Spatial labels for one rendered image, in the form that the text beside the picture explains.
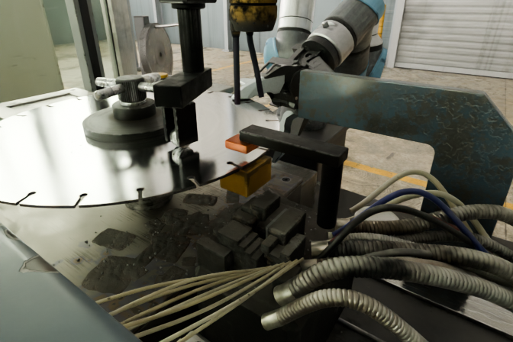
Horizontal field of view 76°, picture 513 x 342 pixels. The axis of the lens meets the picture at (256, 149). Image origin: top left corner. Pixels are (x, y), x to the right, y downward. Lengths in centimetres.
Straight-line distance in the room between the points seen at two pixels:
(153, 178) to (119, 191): 3
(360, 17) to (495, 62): 556
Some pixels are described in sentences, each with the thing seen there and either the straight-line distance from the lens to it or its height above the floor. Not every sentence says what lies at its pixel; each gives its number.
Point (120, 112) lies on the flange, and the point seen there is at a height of 97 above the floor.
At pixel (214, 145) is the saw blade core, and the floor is 95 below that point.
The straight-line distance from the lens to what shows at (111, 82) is 40.
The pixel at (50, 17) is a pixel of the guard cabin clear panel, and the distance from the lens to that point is 86.
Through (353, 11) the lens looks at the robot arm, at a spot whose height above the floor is 106.
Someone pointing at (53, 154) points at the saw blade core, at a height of 95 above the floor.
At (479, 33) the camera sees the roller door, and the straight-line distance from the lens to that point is 612.
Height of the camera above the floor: 108
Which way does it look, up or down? 25 degrees down
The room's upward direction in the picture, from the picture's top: straight up
